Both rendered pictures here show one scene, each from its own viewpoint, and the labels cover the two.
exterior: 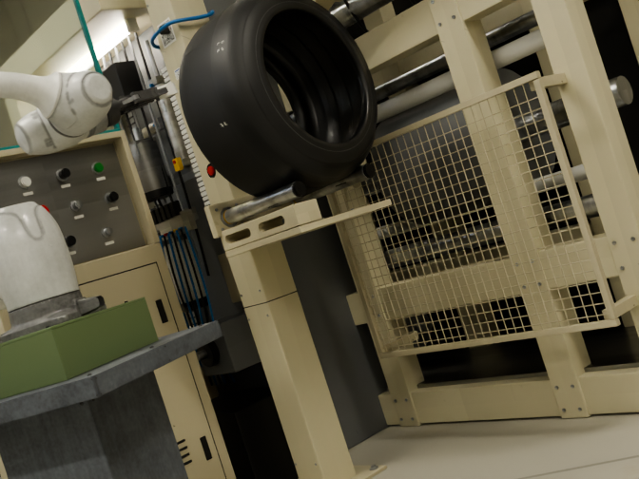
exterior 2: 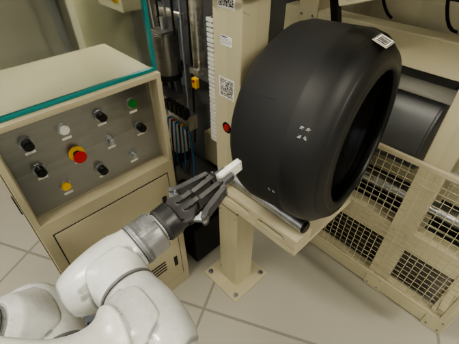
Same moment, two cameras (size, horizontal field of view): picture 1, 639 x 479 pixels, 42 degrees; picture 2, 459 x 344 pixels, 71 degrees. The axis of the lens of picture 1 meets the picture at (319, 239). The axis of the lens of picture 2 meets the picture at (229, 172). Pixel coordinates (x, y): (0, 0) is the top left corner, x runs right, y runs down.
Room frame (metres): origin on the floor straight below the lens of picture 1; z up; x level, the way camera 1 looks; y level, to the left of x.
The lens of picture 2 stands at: (1.58, 0.28, 1.72)
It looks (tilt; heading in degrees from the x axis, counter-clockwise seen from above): 41 degrees down; 358
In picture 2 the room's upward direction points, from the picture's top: straight up
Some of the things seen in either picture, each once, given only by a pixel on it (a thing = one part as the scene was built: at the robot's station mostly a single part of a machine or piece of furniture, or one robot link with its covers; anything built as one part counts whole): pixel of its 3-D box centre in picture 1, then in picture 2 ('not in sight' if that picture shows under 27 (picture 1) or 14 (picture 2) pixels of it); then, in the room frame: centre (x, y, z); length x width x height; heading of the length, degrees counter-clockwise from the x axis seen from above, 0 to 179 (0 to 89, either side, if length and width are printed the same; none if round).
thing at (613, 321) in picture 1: (449, 233); (369, 213); (2.52, -0.38, 0.65); 0.90 x 0.02 x 0.70; 42
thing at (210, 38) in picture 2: (193, 137); (217, 85); (2.69, 0.29, 1.19); 0.05 x 0.04 x 0.48; 132
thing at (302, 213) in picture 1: (268, 225); (263, 211); (2.38, 0.13, 0.84); 0.36 x 0.09 x 0.06; 42
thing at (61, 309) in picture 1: (56, 312); not in sight; (1.79, 0.58, 0.78); 0.22 x 0.18 x 0.06; 75
